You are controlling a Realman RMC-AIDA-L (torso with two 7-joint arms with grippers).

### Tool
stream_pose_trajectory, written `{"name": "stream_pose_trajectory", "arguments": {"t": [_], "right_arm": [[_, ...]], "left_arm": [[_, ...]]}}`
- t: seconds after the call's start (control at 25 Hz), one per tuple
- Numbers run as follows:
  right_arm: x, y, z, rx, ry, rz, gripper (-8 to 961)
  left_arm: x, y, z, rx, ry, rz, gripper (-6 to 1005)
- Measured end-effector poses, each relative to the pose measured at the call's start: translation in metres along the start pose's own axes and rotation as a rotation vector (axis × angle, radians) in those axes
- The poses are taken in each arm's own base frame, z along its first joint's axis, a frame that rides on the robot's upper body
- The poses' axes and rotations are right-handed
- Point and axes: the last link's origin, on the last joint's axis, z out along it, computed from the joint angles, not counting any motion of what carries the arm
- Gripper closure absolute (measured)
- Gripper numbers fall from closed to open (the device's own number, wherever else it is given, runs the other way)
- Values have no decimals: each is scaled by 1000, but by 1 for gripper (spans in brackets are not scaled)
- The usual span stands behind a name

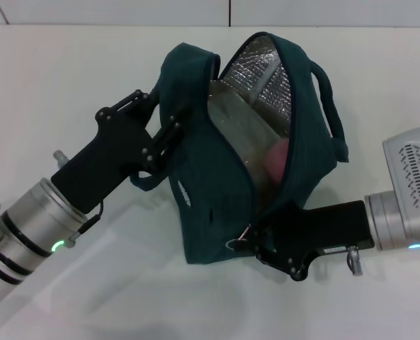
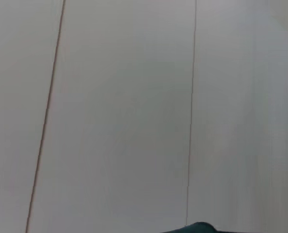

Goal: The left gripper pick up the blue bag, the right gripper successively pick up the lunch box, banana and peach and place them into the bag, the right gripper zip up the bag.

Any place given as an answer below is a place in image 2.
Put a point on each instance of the dark teal insulated lunch bag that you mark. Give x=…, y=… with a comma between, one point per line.
x=197, y=228

